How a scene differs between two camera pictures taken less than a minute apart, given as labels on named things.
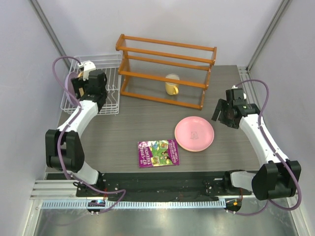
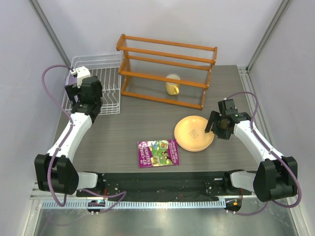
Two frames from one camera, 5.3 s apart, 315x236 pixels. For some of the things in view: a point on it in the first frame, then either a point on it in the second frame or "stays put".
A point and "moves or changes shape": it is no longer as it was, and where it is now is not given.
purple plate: [68, 86] stays put
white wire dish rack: [111, 66] stays put
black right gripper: [222, 105] -> [225, 134]
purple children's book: [158, 153] stays put
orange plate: [81, 90] moves or changes shape
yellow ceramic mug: [172, 88] stays put
